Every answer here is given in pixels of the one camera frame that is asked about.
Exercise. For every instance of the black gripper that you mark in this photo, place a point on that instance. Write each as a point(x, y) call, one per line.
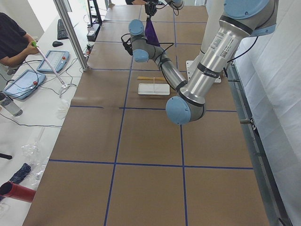
point(127, 47)
point(149, 8)

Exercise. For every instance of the purple towel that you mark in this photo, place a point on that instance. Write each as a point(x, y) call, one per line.
point(150, 33)

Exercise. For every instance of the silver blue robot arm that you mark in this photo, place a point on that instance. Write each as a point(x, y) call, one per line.
point(174, 4)
point(239, 19)

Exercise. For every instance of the wooden rack rod far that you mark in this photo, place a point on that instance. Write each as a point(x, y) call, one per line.
point(150, 78)

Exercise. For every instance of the wooden rack rod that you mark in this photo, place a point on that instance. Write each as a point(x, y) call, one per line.
point(153, 80)
point(150, 78)

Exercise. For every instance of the wooden rack rod near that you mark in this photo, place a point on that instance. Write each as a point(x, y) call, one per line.
point(153, 80)

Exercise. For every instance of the white towel rack base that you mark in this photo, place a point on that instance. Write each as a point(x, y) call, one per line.
point(154, 89)

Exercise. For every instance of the black keyboard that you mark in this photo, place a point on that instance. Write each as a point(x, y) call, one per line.
point(61, 31)

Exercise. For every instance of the upper teach pendant tablet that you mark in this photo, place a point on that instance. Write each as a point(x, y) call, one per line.
point(58, 60)

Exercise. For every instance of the teach pendant tablet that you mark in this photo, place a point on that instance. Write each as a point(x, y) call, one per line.
point(58, 60)
point(24, 85)

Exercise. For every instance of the black computer mouse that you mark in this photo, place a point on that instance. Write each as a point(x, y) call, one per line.
point(57, 43)

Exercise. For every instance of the lower teach pendant tablet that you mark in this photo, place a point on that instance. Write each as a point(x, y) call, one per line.
point(24, 85)

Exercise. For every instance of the person in black shirt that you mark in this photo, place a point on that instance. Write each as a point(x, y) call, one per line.
point(15, 43)

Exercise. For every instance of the clear water bottle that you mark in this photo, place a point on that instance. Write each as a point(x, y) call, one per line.
point(9, 105)

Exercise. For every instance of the clear plastic wrap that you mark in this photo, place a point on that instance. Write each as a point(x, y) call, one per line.
point(36, 156)

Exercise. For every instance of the dark blue folded cloth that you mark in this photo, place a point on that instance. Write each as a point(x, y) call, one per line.
point(20, 175)

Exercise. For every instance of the red cylinder tube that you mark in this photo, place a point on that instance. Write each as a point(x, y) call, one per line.
point(16, 191)

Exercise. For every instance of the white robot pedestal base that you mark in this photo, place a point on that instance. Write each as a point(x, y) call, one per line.
point(214, 9)

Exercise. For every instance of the grabber stick green handle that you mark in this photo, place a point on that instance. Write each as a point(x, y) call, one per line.
point(64, 85)

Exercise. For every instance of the aluminium frame post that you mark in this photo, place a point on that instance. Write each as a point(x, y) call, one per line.
point(63, 13)

